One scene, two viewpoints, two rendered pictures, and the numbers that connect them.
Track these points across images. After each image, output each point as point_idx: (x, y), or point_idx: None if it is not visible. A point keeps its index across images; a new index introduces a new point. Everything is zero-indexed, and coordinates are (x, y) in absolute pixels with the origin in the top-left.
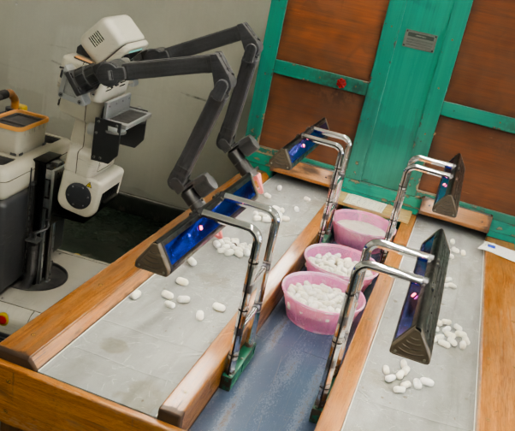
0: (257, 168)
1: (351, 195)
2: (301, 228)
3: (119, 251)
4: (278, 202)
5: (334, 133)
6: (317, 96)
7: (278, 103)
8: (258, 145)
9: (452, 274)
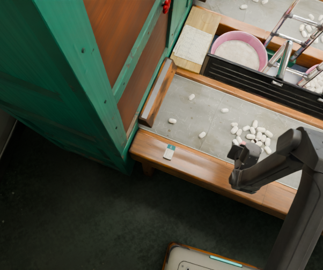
0: (239, 145)
1: (178, 53)
2: (264, 111)
3: (57, 261)
4: (208, 125)
5: (290, 54)
6: (145, 47)
7: (125, 105)
8: (249, 143)
9: (295, 10)
